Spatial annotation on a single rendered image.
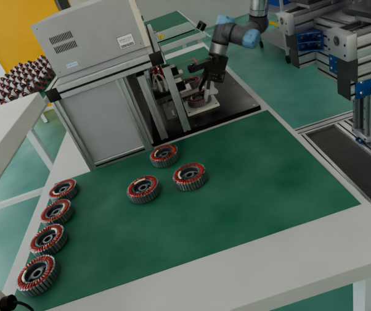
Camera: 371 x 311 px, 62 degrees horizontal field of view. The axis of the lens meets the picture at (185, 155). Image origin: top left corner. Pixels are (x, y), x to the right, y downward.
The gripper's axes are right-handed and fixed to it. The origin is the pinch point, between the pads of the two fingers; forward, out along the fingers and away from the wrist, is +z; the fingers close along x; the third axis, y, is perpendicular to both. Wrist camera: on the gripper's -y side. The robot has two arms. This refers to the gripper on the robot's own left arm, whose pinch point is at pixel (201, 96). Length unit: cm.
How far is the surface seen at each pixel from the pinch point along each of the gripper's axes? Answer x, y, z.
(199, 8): 532, 103, -12
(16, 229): 65, -102, 152
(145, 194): -55, -25, 18
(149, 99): -19.6, -25.5, -1.3
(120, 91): -21.9, -36.8, -3.6
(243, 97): -7.1, 17.3, -5.1
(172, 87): -19.6, -17.7, -7.6
